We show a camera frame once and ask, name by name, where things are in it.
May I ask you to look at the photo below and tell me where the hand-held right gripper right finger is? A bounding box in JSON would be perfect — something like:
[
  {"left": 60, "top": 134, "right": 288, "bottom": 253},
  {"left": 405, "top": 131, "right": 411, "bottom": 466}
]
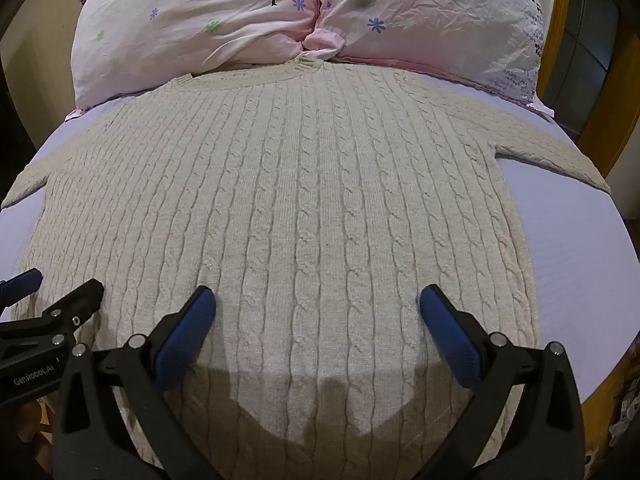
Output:
[{"left": 418, "top": 284, "right": 586, "bottom": 480}]

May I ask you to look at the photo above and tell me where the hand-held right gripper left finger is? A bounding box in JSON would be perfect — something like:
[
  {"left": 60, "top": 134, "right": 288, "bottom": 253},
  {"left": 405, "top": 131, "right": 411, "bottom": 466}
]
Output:
[{"left": 53, "top": 285, "right": 223, "bottom": 480}]

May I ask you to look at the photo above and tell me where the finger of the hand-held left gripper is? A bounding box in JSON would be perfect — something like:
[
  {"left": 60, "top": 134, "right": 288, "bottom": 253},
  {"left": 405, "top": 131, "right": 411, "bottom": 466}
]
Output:
[
  {"left": 0, "top": 268, "right": 43, "bottom": 309},
  {"left": 0, "top": 279, "right": 105, "bottom": 347}
]

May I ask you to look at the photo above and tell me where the cream cable-knit sweater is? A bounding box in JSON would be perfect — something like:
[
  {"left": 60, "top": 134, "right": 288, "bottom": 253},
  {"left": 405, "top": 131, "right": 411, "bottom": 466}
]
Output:
[{"left": 0, "top": 56, "right": 612, "bottom": 480}]

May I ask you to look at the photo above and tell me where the lavender bed sheet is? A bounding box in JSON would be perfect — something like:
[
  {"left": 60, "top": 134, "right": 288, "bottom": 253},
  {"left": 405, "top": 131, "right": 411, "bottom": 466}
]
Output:
[{"left": 0, "top": 67, "right": 640, "bottom": 401}]

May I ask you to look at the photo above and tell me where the pink pillow with tree print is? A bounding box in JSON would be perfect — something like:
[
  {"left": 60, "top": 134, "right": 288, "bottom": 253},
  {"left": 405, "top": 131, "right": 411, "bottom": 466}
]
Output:
[{"left": 70, "top": 0, "right": 331, "bottom": 110}]

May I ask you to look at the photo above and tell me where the pink pillow with flower print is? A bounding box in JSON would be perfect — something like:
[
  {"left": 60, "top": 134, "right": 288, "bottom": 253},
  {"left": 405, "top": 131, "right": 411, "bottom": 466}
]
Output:
[{"left": 305, "top": 0, "right": 545, "bottom": 106}]

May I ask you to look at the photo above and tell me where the wooden bed frame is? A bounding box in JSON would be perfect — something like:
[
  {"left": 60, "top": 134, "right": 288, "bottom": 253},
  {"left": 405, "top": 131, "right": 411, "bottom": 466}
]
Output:
[{"left": 535, "top": 0, "right": 640, "bottom": 181}]

